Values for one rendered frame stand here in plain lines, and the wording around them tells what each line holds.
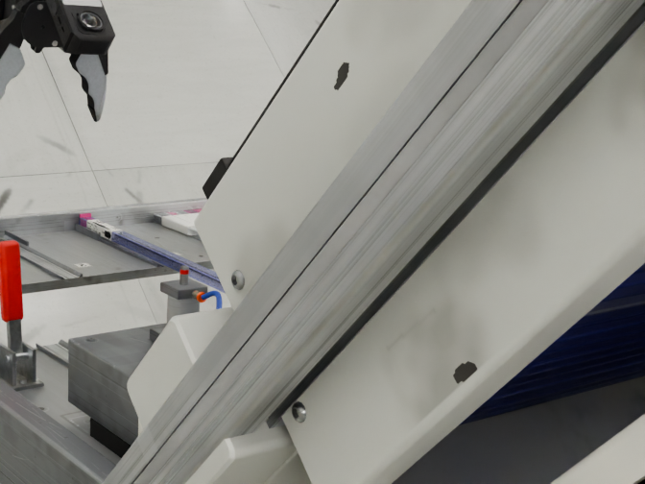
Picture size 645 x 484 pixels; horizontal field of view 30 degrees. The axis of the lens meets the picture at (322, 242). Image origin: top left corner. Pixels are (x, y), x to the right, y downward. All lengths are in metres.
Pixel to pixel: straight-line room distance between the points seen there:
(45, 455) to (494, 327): 0.45
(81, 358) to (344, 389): 0.37
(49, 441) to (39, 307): 1.46
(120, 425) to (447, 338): 0.39
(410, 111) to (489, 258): 0.06
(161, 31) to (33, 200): 0.65
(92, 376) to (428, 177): 0.46
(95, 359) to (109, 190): 1.67
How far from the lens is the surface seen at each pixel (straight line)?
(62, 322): 2.26
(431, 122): 0.41
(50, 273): 1.25
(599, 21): 0.37
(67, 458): 0.79
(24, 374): 0.95
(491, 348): 0.44
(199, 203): 1.52
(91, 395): 0.84
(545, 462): 0.62
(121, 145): 2.58
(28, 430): 0.84
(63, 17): 1.16
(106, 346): 0.84
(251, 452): 0.55
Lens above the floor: 1.81
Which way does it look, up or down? 43 degrees down
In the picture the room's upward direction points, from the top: 39 degrees clockwise
